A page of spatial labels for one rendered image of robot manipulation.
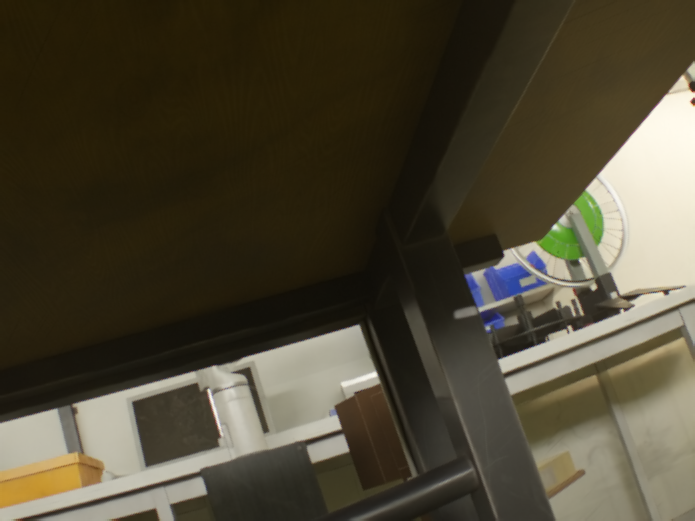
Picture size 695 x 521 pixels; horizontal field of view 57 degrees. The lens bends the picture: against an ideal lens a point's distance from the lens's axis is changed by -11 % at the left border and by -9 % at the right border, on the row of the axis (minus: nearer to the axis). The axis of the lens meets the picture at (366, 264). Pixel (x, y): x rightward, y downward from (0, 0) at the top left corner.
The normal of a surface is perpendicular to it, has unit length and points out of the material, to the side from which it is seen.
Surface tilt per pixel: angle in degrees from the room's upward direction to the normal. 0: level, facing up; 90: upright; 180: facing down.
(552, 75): 180
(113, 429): 90
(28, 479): 94
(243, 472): 90
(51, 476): 94
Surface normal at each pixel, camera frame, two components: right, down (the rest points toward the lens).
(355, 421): -0.76, 0.05
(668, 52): 0.32, 0.90
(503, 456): 0.13, -0.36
